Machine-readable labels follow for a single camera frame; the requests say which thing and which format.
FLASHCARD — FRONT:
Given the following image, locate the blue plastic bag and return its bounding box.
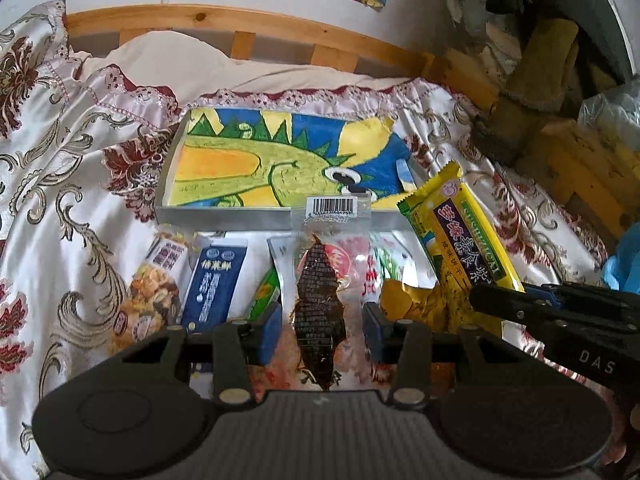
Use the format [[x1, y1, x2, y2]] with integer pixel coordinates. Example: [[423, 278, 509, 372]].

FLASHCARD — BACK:
[[600, 222, 640, 292]]

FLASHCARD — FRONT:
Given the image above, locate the green pink snack packet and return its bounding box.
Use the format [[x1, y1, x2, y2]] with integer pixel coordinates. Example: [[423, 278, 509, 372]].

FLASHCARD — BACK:
[[370, 232, 437, 292]]

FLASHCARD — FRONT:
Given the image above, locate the box with dinosaur drawing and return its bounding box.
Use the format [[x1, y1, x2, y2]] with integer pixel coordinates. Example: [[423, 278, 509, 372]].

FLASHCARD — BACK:
[[154, 105, 432, 232]]

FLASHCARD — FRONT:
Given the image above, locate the clear dark jerky packet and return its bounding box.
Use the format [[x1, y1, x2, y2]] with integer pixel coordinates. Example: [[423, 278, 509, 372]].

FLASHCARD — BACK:
[[290, 192, 374, 392]]

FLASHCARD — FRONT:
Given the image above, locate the orange pink-capped bottle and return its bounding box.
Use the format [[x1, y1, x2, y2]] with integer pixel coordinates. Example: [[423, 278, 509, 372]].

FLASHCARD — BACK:
[[377, 277, 502, 335]]

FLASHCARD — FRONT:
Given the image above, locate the beige pillow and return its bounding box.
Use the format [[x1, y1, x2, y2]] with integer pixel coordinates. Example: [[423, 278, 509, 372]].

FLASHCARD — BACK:
[[70, 30, 417, 112]]

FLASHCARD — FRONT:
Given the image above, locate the long yellow cracker packet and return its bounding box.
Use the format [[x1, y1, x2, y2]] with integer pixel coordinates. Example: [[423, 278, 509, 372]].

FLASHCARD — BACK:
[[396, 162, 527, 312]]

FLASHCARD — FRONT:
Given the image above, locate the yellow wooden crate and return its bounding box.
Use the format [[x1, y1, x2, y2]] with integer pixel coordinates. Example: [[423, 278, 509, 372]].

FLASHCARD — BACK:
[[515, 120, 640, 252]]

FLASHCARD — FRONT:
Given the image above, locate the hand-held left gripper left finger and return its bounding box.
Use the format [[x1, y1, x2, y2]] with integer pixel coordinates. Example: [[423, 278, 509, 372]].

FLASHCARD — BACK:
[[120, 304, 284, 409]]

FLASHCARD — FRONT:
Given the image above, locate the yellow foam cushion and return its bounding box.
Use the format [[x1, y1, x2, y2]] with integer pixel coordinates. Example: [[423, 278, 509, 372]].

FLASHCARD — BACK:
[[500, 15, 582, 112]]

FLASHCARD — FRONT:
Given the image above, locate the wooden bed headboard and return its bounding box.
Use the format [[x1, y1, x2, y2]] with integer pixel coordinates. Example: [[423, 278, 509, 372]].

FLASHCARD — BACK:
[[64, 6, 502, 112]]

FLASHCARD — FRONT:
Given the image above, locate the blue white snack packet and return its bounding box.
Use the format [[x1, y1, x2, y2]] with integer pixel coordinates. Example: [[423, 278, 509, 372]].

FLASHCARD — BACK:
[[179, 240, 250, 334]]

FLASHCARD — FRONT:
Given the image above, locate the nut mix snack packet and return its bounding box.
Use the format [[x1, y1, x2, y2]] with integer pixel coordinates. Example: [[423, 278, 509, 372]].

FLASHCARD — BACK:
[[112, 225, 189, 357]]

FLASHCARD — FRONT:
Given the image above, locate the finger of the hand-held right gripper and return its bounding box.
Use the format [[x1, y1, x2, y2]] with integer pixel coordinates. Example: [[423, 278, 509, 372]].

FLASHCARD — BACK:
[[469, 284, 547, 327], [522, 282, 617, 312]]

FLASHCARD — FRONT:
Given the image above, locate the dinosaur drawing paper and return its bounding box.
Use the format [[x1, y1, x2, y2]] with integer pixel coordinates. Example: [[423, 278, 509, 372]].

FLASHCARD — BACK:
[[165, 107, 419, 211]]

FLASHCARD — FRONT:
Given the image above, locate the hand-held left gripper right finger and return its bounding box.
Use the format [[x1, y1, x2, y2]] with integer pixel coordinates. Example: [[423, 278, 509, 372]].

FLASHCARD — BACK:
[[362, 302, 522, 408]]

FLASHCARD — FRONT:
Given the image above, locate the green white small packet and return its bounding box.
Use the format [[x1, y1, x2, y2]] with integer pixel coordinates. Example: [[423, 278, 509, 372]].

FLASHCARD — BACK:
[[245, 235, 297, 324]]

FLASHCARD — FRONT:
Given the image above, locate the red pink snack packet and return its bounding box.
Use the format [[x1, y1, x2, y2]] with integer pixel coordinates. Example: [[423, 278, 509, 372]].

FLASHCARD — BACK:
[[325, 232, 374, 307]]

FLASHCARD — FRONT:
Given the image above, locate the clear plastic bag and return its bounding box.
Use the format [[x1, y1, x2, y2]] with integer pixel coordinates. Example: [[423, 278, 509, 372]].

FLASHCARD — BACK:
[[577, 80, 640, 153]]

